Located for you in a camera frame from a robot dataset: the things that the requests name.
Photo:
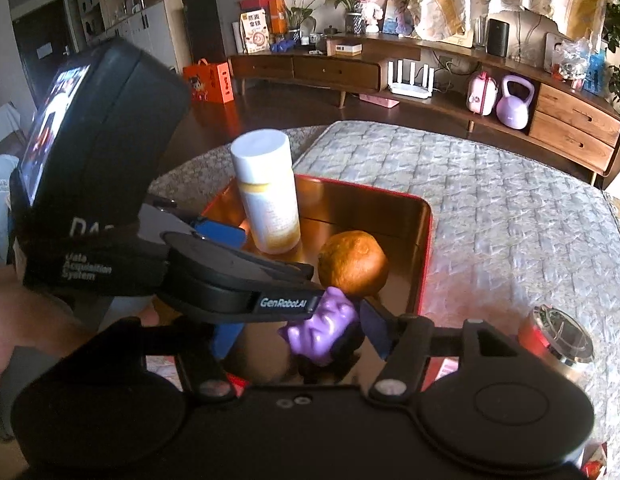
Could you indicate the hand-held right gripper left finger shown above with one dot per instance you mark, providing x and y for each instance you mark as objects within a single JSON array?
[{"x": 226, "y": 341}]

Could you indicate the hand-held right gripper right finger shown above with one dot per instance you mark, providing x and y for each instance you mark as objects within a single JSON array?
[{"x": 374, "y": 331}]

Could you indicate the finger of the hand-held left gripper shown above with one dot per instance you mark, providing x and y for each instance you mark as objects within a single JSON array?
[
  {"x": 282, "y": 304},
  {"x": 221, "y": 232}
]

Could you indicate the purple toy figure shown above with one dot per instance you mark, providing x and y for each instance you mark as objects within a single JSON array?
[{"x": 330, "y": 320}]

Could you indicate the red tin box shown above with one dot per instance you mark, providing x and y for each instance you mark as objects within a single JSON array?
[{"x": 370, "y": 202}]

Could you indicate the person's left hand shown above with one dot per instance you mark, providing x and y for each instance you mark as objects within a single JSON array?
[{"x": 35, "y": 325}]

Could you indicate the white plastic bottle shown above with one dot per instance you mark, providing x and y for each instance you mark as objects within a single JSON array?
[{"x": 266, "y": 185}]

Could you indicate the orange fruit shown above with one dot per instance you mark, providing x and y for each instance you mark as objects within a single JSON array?
[{"x": 354, "y": 262}]

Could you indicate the pale blue cloth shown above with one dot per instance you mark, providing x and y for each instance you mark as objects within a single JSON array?
[{"x": 0, "y": 200}]

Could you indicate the orange gift bag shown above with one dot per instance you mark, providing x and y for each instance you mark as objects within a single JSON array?
[{"x": 207, "y": 82}]

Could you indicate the black cabinet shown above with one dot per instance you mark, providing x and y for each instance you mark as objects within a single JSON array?
[{"x": 212, "y": 25}]

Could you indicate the grey quilted mat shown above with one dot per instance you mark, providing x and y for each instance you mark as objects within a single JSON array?
[{"x": 499, "y": 200}]

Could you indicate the round metal tin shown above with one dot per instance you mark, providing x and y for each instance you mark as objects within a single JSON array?
[{"x": 557, "y": 337}]

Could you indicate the printed snack box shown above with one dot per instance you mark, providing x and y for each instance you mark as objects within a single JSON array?
[{"x": 256, "y": 32}]

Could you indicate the pink flat box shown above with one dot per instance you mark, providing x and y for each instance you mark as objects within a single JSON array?
[{"x": 380, "y": 100}]

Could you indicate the white flat box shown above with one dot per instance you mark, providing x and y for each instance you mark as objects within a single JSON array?
[{"x": 345, "y": 49}]

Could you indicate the orange gift box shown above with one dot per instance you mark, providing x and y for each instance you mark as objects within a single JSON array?
[{"x": 276, "y": 15}]

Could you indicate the dark teapot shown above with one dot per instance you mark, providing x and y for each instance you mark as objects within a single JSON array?
[{"x": 331, "y": 30}]

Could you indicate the small potted plant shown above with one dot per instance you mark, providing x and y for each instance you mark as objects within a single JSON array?
[{"x": 297, "y": 15}]

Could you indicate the white router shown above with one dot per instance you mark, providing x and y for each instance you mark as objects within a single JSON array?
[{"x": 410, "y": 82}]

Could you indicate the potted orchid plant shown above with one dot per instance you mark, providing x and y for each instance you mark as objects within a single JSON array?
[{"x": 355, "y": 22}]

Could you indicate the red printed packet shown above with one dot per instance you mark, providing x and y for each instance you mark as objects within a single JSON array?
[{"x": 594, "y": 465}]

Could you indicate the pink case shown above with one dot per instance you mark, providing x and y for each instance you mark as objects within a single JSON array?
[{"x": 482, "y": 95}]

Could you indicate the purple kettlebell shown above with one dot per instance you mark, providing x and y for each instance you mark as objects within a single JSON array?
[{"x": 514, "y": 107}]

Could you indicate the pink doll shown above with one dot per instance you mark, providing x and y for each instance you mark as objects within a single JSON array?
[{"x": 372, "y": 10}]

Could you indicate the wooden TV cabinet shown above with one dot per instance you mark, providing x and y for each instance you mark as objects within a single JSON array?
[{"x": 569, "y": 120}]

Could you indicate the clear glass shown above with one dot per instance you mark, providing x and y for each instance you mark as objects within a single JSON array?
[{"x": 482, "y": 34}]

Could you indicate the black speaker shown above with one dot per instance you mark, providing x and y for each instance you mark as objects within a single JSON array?
[{"x": 498, "y": 37}]

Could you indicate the clear plastic bag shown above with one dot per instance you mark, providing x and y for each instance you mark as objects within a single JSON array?
[{"x": 572, "y": 62}]

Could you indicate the beige rounded panel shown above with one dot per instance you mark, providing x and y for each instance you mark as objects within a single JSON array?
[{"x": 532, "y": 35}]

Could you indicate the blue packet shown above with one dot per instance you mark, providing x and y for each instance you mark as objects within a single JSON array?
[{"x": 595, "y": 72}]

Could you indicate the potted indoor tree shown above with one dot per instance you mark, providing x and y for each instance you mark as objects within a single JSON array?
[{"x": 618, "y": 60}]

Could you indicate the wall cupboard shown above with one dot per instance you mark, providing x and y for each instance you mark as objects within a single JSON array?
[{"x": 140, "y": 25}]

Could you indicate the picture frame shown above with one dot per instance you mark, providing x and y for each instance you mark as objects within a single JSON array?
[{"x": 395, "y": 12}]

